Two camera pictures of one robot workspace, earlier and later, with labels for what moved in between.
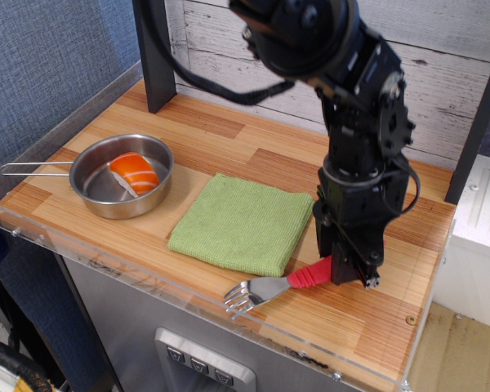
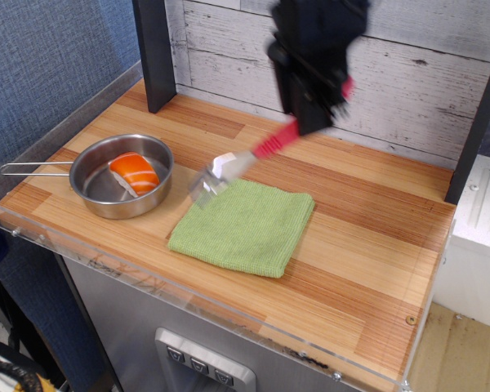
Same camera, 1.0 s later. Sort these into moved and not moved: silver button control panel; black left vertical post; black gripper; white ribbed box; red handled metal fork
Moved: red handled metal fork; black gripper
Not moved: white ribbed box; black left vertical post; silver button control panel
